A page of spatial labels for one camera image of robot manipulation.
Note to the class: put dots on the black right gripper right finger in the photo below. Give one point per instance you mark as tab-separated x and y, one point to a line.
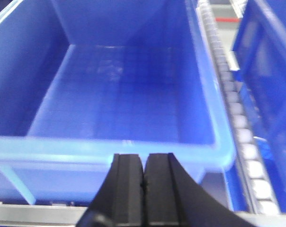
174	199

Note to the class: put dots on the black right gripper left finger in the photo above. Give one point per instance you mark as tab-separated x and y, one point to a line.
119	201

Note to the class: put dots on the roller conveyor rail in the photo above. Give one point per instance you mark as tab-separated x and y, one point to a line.
255	182

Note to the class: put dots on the large blue target crate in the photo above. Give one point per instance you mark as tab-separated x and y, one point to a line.
82	80

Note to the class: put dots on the blue crate at right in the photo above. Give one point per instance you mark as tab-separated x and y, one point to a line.
260	50

